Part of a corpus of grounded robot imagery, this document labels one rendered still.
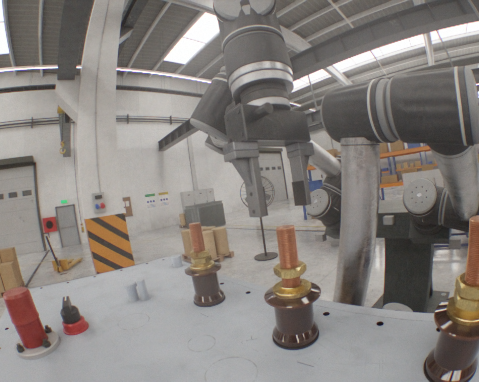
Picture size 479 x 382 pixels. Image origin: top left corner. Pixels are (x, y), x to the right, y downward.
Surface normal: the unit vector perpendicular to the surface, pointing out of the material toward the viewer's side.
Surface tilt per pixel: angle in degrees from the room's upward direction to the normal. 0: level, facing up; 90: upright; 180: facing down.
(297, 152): 90
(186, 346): 0
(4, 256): 90
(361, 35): 90
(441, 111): 105
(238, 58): 90
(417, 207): 66
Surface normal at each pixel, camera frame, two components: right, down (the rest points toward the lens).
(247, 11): -0.10, 0.12
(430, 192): -0.73, -0.40
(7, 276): 0.70, -0.10
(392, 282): -0.83, 0.13
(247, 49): -0.35, 0.06
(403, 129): -0.64, 0.73
